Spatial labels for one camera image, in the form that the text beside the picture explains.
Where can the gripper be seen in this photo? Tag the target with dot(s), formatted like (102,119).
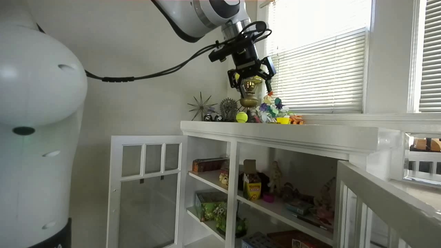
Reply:
(246,57)

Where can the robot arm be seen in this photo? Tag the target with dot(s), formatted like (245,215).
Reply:
(38,103)

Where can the small yellow bowl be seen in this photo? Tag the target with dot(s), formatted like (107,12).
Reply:
(282,121)

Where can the brown wooden object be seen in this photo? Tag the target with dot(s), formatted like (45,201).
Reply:
(425,144)

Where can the brass oil lamp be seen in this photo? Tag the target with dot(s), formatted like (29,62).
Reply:
(249,101)

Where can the bunch of paper flowers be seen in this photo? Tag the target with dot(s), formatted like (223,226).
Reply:
(272,108)

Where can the yellow tennis ball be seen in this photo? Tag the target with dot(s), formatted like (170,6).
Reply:
(242,117)

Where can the black ball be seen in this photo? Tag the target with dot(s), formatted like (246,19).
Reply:
(208,117)
(219,118)

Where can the metal star ornament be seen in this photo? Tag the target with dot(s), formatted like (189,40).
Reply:
(201,106)

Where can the orange toy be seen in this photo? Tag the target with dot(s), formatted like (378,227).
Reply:
(296,120)

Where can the window with white blinds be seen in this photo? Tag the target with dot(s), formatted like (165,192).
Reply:
(430,55)
(320,69)

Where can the white cabinet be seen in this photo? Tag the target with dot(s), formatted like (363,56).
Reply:
(293,137)

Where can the tan figurine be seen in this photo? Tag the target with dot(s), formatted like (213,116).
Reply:
(275,177)

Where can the small yellow toy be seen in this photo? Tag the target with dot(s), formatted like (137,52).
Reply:
(224,178)

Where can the yellow crayon box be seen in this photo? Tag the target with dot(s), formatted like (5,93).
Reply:
(252,186)

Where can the pink cup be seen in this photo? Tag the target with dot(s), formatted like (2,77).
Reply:
(268,198)

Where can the green box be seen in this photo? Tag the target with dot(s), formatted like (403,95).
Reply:
(208,206)

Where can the stack of books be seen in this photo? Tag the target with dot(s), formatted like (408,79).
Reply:
(298,206)

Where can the rag doll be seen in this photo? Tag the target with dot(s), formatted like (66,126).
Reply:
(325,203)

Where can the glass cabinet door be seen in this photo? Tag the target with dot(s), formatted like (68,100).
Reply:
(148,193)
(379,213)

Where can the dark pen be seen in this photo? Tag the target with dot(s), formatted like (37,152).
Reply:
(310,222)

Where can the blue box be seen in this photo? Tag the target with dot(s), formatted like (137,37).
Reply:
(256,241)

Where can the red brown box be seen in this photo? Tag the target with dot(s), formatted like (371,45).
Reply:
(299,239)

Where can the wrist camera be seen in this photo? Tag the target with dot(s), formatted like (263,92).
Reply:
(220,53)

